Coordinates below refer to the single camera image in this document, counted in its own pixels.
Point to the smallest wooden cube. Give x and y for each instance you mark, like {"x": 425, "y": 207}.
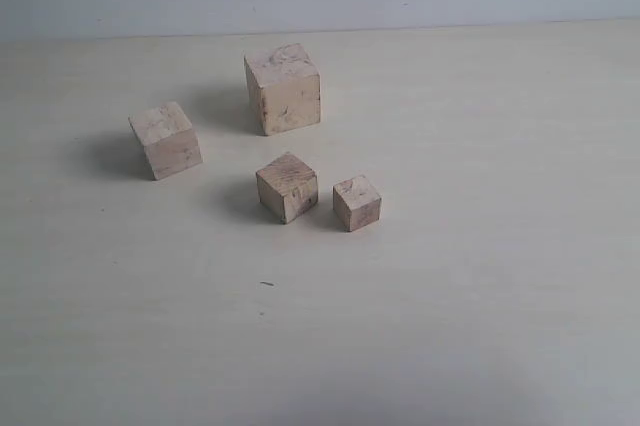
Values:
{"x": 356, "y": 203}

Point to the third largest wooden cube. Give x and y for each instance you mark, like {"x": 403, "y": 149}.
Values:
{"x": 287, "y": 187}

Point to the second largest wooden cube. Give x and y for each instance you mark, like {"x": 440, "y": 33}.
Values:
{"x": 168, "y": 139}

